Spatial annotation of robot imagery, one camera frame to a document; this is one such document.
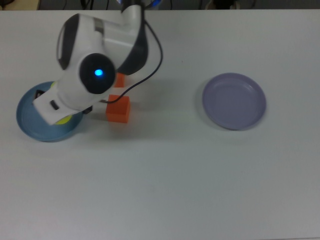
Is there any orange foam cube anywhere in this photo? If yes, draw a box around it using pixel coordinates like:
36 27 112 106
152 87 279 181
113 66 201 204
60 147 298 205
113 72 126 88
105 94 132 124

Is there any blue plate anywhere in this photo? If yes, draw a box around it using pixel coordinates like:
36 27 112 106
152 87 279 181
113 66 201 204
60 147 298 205
16 81 86 143

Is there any purple plate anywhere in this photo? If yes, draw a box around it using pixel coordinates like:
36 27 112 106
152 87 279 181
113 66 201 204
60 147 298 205
201 72 267 131

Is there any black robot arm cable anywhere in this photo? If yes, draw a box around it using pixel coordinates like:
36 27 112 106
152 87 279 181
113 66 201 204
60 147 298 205
101 4 165 105

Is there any black cable bundle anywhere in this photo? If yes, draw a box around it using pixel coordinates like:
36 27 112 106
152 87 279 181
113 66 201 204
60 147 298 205
79 0 95 10

